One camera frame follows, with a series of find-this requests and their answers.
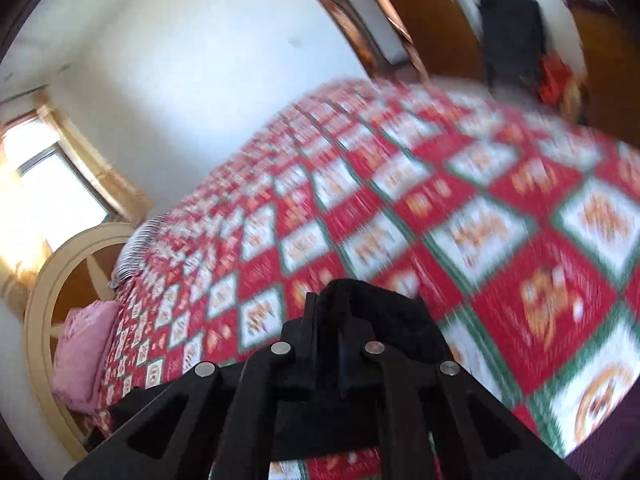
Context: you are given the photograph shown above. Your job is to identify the brown wooden door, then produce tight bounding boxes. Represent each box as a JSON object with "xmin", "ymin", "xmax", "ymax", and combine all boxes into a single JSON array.
[{"xmin": 359, "ymin": 0, "xmax": 482, "ymax": 67}]

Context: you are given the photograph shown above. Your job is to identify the red bag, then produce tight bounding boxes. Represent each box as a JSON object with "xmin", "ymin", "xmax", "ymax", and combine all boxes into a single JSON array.
[{"xmin": 536, "ymin": 54, "xmax": 584, "ymax": 113}]

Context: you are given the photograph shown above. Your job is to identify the cream wooden headboard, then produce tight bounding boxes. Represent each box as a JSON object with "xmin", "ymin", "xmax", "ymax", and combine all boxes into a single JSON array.
[{"xmin": 22, "ymin": 222, "xmax": 140, "ymax": 462}]

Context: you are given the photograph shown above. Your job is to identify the red printed blanket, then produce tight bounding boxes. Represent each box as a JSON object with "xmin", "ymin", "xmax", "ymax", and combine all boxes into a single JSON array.
[{"xmin": 95, "ymin": 76, "xmax": 640, "ymax": 480}]

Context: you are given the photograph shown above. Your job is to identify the wooden cabinet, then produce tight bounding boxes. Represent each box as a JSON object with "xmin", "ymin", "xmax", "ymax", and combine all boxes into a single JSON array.
[{"xmin": 564, "ymin": 0, "xmax": 640, "ymax": 137}]

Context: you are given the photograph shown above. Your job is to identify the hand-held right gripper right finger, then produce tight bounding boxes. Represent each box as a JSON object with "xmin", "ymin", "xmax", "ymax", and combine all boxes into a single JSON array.
[{"xmin": 338, "ymin": 329, "xmax": 582, "ymax": 480}]

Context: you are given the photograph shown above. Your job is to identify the wooden door frame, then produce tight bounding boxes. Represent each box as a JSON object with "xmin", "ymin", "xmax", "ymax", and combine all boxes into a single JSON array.
[{"xmin": 292, "ymin": 0, "xmax": 427, "ymax": 78}]

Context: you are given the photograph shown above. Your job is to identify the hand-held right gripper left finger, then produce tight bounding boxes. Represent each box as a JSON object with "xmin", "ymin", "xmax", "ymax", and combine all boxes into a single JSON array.
[{"xmin": 62, "ymin": 291, "xmax": 322, "ymax": 480}]

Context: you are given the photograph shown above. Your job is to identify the window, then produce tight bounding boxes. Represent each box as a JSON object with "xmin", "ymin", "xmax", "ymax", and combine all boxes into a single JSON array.
[{"xmin": 0, "ymin": 110, "xmax": 151, "ymax": 263}]

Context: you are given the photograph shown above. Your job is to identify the black suitcase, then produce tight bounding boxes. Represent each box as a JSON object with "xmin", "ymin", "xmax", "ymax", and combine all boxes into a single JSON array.
[{"xmin": 474, "ymin": 0, "xmax": 547, "ymax": 95}]

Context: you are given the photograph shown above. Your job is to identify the pink pillow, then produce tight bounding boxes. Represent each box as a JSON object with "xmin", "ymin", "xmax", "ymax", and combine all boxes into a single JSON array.
[{"xmin": 51, "ymin": 300, "xmax": 119, "ymax": 417}]

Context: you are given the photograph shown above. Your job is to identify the black pants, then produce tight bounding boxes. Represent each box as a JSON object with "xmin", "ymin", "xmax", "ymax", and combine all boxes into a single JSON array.
[{"xmin": 272, "ymin": 279, "xmax": 455, "ymax": 462}]

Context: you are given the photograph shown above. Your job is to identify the striped pillow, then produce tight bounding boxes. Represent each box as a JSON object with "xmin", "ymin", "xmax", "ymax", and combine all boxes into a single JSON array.
[{"xmin": 109, "ymin": 213, "xmax": 170, "ymax": 289}]

